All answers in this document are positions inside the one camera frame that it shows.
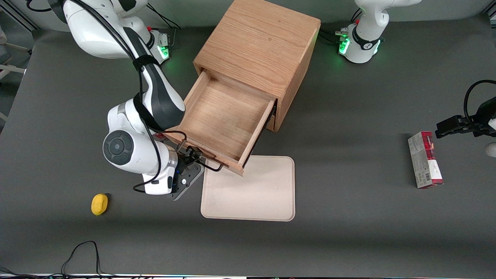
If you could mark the yellow lemon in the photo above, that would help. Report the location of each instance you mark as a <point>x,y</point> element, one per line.
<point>99,204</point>

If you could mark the red plaid cardboard box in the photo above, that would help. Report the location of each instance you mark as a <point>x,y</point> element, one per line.
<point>424,161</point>

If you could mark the wooden drawer cabinet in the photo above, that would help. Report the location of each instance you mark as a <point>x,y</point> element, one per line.
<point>259,38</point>

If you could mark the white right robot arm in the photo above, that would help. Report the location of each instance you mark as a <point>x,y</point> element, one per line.
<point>93,27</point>

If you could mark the wooden drawer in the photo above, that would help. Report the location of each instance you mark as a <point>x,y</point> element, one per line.
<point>224,116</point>

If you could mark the cream rectangular tray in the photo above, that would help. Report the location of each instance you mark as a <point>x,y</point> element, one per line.
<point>255,193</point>

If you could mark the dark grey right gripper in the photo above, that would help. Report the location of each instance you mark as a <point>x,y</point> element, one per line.
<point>186,159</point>

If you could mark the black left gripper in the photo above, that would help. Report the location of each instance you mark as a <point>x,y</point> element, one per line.
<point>484,116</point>

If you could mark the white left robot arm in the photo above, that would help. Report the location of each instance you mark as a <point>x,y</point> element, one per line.
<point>366,27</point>

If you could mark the grey aluminium frame rail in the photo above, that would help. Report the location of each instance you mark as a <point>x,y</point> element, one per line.
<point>17,17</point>

